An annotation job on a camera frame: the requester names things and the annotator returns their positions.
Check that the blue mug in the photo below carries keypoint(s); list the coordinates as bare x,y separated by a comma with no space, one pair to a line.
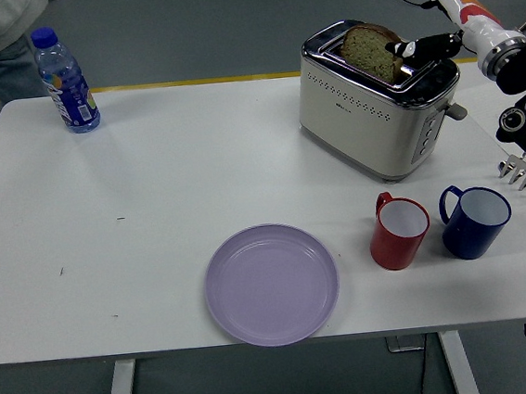
467,240

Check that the red mug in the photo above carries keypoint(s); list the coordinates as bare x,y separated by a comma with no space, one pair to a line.
394,249

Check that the blue-capped water bottle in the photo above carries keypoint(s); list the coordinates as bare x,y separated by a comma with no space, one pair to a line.
71,90

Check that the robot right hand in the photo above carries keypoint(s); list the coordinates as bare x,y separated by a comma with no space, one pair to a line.
479,22

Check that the bread slice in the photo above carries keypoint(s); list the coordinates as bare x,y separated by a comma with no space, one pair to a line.
365,52

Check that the purple plate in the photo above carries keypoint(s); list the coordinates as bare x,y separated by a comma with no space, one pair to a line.
271,284

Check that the clear bracket under table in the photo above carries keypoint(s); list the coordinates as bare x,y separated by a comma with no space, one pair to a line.
400,344

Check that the cream and chrome toaster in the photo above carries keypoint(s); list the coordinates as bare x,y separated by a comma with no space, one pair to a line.
353,118

